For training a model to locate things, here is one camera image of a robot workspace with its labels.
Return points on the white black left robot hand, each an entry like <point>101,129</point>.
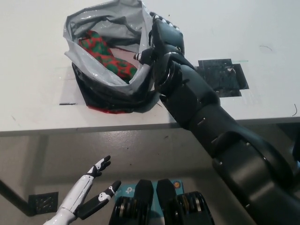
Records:
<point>75,199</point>

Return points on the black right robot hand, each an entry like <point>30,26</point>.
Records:
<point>166,39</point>

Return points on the red green patterned cloth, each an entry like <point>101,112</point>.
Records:
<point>100,49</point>

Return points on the black plastic bag grey lining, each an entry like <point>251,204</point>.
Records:
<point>110,96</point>

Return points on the pink sheet inside bag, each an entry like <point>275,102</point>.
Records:
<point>126,58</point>

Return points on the black ribbed robot body block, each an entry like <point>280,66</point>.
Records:
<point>143,194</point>
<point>165,194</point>

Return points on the black floor foot plate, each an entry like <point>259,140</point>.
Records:
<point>43,202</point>

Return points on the black table leg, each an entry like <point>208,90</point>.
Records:
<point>12,197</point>

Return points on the black tape patch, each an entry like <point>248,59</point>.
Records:
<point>222,77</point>

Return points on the grey tape patch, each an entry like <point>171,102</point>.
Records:
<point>69,91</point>

